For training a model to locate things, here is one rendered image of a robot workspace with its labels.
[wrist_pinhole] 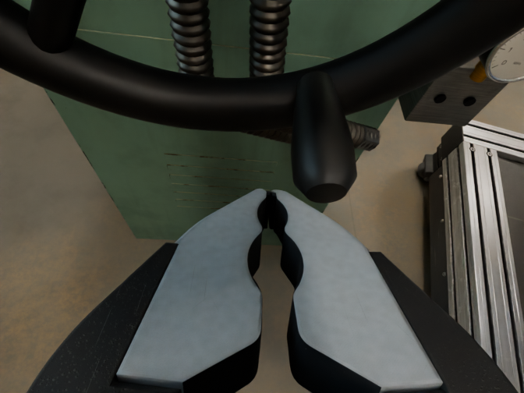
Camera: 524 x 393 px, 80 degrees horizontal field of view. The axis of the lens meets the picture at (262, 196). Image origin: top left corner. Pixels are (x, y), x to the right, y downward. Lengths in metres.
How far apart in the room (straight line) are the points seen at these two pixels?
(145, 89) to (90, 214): 0.80
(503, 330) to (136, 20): 0.77
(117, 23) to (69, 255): 0.66
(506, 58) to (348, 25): 0.14
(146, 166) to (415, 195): 0.83
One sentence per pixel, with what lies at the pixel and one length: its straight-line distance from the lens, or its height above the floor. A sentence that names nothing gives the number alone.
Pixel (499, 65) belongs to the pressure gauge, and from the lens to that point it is 0.37.
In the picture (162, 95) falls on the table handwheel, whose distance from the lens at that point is 0.17.
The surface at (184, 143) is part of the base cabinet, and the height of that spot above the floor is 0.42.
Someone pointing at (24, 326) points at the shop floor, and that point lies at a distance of 0.92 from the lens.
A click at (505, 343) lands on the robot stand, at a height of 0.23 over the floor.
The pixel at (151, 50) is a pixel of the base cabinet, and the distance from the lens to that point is 0.39.
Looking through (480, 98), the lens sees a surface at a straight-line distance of 0.44.
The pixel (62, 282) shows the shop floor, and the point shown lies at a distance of 0.91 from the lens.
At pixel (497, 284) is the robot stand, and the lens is 0.81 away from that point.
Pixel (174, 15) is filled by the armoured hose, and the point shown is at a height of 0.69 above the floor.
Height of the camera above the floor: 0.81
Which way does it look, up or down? 60 degrees down
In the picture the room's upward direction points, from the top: 14 degrees clockwise
